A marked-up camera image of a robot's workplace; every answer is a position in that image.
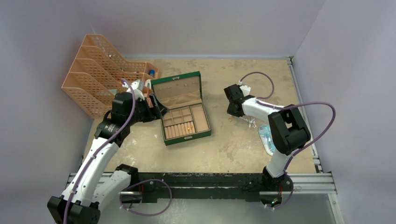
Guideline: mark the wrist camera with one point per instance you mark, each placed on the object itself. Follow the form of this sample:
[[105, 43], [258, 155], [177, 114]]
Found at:
[[141, 89], [246, 89]]

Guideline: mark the blue white oval dish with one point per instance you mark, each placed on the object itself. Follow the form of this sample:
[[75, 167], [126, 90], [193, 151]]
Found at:
[[266, 138]]

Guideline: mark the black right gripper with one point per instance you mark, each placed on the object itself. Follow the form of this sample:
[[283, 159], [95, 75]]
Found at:
[[230, 111]]

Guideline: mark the green jewelry box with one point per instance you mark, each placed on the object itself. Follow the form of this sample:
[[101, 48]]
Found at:
[[187, 119]]

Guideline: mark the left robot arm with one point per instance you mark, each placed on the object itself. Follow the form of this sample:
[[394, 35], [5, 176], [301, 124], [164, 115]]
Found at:
[[85, 198]]

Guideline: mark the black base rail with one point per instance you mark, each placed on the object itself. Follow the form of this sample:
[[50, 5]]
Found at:
[[251, 187]]

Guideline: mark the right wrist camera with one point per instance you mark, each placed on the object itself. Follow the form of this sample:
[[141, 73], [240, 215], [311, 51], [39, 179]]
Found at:
[[246, 89]]

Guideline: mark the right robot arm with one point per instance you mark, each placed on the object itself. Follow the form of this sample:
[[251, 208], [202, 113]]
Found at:
[[288, 129]]

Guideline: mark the orange mesh file organizer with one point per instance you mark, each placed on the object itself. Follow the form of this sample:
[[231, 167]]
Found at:
[[96, 72]]

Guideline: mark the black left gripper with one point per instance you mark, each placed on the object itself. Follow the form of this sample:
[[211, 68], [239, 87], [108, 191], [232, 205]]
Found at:
[[155, 112]]

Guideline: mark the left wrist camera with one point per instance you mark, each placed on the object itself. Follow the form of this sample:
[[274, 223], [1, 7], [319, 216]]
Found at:
[[141, 89]]

